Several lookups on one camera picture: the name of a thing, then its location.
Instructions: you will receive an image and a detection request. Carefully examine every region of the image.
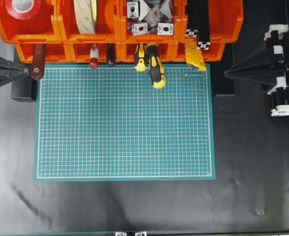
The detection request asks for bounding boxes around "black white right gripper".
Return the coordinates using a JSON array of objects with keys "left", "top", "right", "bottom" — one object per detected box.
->
[{"left": 224, "top": 24, "right": 289, "bottom": 117}]

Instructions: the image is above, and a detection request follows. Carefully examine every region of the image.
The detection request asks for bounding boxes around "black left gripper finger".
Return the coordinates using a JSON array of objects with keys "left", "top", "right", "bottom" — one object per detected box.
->
[
  {"left": 0, "top": 57, "right": 29, "bottom": 73},
  {"left": 0, "top": 72, "right": 29, "bottom": 87}
]

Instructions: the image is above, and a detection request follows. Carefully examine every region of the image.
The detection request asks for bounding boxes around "black rack foot left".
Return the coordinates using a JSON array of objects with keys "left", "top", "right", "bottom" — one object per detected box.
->
[{"left": 11, "top": 77, "right": 37, "bottom": 102}]

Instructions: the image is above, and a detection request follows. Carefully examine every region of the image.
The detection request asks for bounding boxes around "black rack foot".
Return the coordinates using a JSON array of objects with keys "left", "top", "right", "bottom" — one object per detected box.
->
[
  {"left": 11, "top": 77, "right": 37, "bottom": 102},
  {"left": 211, "top": 44, "right": 235, "bottom": 97}
]

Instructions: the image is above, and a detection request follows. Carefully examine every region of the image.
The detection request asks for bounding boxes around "black rack foot right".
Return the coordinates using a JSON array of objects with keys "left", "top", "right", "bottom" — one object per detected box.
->
[{"left": 211, "top": 44, "right": 235, "bottom": 97}]

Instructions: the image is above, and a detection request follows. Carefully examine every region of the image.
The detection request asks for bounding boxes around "red vinyl tape roll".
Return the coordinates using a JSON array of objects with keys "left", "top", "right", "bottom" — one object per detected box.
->
[{"left": 5, "top": 0, "right": 41, "bottom": 20}]

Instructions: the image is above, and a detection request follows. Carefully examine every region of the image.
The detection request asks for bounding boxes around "beige double-sided tape roll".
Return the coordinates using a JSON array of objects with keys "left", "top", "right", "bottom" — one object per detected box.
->
[{"left": 73, "top": 0, "right": 97, "bottom": 34}]

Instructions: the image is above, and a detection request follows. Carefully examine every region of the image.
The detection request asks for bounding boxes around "lower orange bin far left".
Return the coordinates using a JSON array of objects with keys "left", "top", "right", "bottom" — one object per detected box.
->
[{"left": 15, "top": 43, "right": 71, "bottom": 63}]

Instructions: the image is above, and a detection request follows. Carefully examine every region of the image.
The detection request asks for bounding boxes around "upper orange bin far left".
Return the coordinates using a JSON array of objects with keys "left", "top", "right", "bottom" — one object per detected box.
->
[{"left": 0, "top": 0, "right": 61, "bottom": 44}]

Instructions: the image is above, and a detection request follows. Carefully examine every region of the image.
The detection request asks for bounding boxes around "black aluminium extrusion right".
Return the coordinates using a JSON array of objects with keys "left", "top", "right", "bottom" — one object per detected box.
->
[{"left": 197, "top": 0, "right": 210, "bottom": 50}]

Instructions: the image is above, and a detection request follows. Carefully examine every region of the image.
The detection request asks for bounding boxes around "black aluminium extrusion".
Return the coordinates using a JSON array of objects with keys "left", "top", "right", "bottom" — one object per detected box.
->
[
  {"left": 197, "top": 0, "right": 210, "bottom": 50},
  {"left": 185, "top": 0, "right": 199, "bottom": 37}
]

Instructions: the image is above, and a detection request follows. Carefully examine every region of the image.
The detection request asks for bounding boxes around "upper orange bin far right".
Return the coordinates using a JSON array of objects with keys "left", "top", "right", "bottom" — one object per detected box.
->
[{"left": 181, "top": 0, "right": 244, "bottom": 44}]

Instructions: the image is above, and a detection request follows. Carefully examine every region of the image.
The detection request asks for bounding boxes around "yellow utility knife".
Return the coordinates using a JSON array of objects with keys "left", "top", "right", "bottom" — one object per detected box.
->
[{"left": 185, "top": 43, "right": 206, "bottom": 71}]

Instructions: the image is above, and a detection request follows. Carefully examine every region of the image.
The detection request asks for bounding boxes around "black aluminium extrusion left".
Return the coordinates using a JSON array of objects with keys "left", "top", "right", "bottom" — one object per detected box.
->
[{"left": 185, "top": 0, "right": 199, "bottom": 37}]

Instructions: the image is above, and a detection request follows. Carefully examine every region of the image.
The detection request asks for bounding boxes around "lower orange bin far right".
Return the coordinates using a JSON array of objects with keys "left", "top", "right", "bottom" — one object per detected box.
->
[{"left": 169, "top": 43, "right": 226, "bottom": 62}]

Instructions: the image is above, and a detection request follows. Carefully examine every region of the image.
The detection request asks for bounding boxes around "long yellow black screwdriver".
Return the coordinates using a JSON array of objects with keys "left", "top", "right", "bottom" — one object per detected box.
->
[{"left": 146, "top": 44, "right": 166, "bottom": 89}]

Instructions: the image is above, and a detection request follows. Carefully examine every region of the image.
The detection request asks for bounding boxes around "green cutting mat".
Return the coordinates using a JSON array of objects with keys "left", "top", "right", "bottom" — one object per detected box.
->
[{"left": 34, "top": 64, "right": 216, "bottom": 181}]

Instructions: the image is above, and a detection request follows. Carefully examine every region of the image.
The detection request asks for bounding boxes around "short yellow black screwdriver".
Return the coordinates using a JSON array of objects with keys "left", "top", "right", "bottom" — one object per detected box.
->
[{"left": 134, "top": 43, "right": 147, "bottom": 71}]

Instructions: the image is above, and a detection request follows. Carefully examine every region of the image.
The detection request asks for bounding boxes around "brown wooden tool handle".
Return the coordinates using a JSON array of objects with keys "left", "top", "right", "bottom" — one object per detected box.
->
[{"left": 30, "top": 44, "right": 46, "bottom": 80}]

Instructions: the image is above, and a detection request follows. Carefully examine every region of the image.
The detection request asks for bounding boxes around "red and white tool handle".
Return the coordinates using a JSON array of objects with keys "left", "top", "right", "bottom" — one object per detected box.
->
[{"left": 89, "top": 43, "right": 99, "bottom": 69}]

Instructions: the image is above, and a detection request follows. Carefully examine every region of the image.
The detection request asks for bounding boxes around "silver corner bracket lower right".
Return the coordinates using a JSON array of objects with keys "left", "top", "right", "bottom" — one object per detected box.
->
[{"left": 157, "top": 23, "right": 174, "bottom": 35}]

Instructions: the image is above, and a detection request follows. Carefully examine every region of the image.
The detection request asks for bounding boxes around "silver corner bracket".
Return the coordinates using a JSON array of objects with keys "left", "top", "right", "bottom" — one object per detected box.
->
[
  {"left": 131, "top": 23, "right": 148, "bottom": 36},
  {"left": 157, "top": 23, "right": 174, "bottom": 35},
  {"left": 126, "top": 1, "right": 140, "bottom": 18}
]

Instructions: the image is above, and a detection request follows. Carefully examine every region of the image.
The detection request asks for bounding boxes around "dark brown tool handle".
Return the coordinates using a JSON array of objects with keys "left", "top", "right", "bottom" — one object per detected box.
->
[{"left": 106, "top": 43, "right": 116, "bottom": 67}]

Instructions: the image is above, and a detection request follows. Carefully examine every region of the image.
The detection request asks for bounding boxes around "silver bracket pile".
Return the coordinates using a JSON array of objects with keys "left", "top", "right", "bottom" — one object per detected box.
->
[{"left": 138, "top": 0, "right": 173, "bottom": 25}]

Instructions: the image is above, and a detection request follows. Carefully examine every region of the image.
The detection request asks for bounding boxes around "silver corner bracket lower left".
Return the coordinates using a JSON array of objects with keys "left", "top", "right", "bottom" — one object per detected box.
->
[{"left": 131, "top": 23, "right": 148, "bottom": 36}]

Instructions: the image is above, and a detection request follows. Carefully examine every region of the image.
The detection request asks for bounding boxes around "silver corner bracket upper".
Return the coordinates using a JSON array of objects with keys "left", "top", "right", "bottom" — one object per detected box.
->
[{"left": 126, "top": 1, "right": 140, "bottom": 18}]

